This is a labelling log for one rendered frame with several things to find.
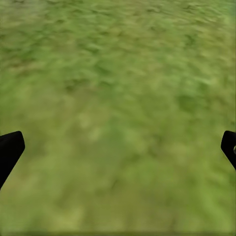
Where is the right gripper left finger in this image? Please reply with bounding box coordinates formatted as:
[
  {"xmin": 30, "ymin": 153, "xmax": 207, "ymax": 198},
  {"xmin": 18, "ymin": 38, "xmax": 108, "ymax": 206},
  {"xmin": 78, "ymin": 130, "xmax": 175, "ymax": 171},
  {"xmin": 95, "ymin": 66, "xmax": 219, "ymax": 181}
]
[{"xmin": 0, "ymin": 131, "xmax": 25, "ymax": 189}]

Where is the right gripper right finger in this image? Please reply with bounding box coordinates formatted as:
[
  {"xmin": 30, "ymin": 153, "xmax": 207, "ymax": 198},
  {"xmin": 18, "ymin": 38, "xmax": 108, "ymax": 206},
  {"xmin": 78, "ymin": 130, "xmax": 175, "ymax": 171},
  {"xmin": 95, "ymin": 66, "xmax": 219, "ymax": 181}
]
[{"xmin": 221, "ymin": 131, "xmax": 236, "ymax": 169}]

